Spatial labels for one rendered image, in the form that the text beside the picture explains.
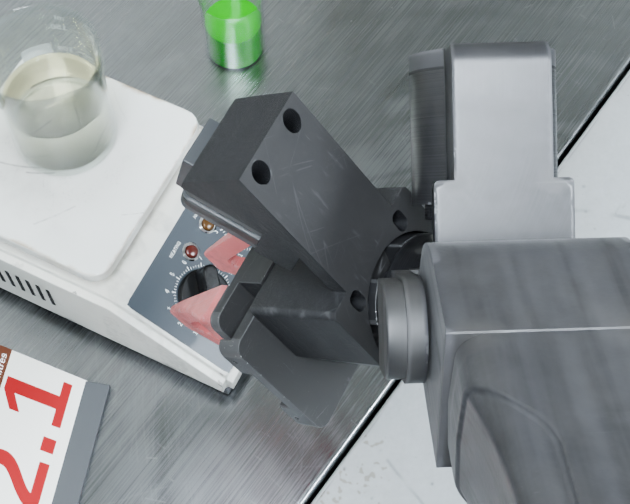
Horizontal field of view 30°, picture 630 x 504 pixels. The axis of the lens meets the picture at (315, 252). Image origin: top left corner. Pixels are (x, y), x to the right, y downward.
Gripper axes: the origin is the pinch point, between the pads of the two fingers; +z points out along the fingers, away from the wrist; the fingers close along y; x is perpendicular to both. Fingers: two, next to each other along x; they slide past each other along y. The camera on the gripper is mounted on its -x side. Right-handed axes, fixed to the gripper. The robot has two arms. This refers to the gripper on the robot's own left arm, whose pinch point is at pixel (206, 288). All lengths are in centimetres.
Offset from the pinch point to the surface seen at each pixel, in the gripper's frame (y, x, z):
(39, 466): 9.6, 4.9, 12.8
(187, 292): -2.1, 3.8, 7.3
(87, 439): 6.9, 6.4, 12.3
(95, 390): 4.1, 5.7, 13.2
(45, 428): 7.6, 4.2, 13.3
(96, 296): 0.7, 0.4, 9.9
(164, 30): -21.1, -0.4, 20.9
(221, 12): -22.3, -0.1, 15.8
